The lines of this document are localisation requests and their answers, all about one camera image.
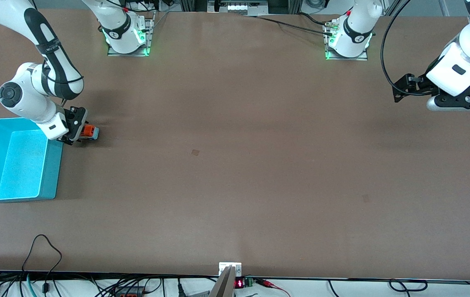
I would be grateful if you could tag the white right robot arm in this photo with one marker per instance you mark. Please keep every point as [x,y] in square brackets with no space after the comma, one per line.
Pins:
[20,95]

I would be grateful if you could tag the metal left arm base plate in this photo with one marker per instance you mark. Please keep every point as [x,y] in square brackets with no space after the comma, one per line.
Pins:
[358,58]

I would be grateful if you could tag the grey metal camera bar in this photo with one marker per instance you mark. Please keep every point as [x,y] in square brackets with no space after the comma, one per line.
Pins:
[224,284]

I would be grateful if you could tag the blue plastic box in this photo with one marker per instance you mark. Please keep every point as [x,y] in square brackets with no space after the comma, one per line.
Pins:
[16,165]

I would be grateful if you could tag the red digit display module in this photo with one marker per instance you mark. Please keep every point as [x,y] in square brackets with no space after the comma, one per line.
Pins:
[239,283]

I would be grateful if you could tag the red and black clip leads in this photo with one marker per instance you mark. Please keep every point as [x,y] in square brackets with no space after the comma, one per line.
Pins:
[270,284]

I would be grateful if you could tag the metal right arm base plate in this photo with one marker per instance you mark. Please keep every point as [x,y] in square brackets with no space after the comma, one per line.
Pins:
[150,24]

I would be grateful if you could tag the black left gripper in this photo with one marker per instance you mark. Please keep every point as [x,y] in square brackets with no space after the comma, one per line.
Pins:
[421,85]

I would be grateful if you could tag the black left camera mount bracket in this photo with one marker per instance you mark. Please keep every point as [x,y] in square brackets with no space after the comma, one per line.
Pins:
[455,100]

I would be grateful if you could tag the white metal mounting bracket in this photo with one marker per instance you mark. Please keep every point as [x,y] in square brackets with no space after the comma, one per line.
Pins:
[230,265]

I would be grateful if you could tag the lit white electronics unit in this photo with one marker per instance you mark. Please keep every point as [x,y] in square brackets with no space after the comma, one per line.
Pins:
[239,7]

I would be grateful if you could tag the orange toy bus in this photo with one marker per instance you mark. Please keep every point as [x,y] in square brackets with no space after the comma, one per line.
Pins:
[92,132]

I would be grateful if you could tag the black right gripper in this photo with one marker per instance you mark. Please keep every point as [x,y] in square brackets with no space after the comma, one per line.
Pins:
[72,121]

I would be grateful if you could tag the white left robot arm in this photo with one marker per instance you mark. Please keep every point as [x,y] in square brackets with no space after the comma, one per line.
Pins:
[354,29]

